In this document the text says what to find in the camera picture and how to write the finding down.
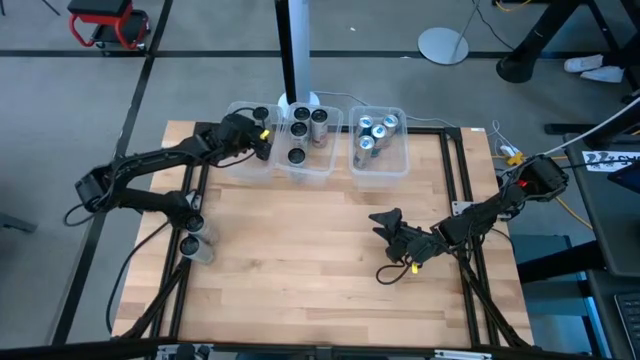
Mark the person's white shoe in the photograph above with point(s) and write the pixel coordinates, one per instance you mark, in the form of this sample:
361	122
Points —
605	75
582	64

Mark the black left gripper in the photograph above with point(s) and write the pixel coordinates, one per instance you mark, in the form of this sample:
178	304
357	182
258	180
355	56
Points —
237	135

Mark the white round disc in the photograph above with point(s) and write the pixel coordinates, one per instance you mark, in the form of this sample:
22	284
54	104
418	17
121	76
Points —
300	50

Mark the black desk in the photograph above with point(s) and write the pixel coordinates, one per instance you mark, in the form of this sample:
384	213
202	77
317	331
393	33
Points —
600	225

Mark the person's leg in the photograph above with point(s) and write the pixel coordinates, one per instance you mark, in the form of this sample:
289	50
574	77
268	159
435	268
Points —
622	57

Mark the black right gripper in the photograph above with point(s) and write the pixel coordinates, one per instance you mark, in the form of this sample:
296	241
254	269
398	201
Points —
412	245

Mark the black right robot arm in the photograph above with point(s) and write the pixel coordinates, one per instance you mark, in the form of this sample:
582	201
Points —
500	205

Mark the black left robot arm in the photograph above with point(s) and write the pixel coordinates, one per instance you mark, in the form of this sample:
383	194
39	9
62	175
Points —
150	162

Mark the grey chair foot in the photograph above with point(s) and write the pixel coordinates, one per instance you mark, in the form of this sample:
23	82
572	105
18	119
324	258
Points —
17	222

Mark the blue grey chair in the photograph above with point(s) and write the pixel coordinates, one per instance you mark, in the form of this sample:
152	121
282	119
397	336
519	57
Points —
555	310

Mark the black keyboard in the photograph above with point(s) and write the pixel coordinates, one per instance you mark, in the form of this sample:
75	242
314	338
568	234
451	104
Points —
630	325

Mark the white power adapter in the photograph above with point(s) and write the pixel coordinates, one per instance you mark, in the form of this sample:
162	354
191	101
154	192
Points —
509	150

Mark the red black rolling stool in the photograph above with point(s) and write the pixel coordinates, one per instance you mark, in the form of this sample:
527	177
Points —
100	7

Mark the grey round floor stand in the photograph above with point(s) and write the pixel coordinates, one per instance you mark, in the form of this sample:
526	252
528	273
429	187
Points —
442	47

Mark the black desk foot bar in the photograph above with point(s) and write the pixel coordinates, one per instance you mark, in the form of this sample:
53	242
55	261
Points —
570	129

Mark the dark tablet screen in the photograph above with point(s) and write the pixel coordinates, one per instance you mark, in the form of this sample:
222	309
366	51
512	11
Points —
630	180

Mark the clear plastic storage bin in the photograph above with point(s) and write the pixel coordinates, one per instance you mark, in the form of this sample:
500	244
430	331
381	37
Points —
320	170
385	175
250	172

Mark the black aluminium table frame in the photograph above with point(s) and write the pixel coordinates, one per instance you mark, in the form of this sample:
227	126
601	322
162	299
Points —
430	131

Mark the handwritten paper label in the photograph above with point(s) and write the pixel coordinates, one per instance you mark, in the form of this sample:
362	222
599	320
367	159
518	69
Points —
605	161

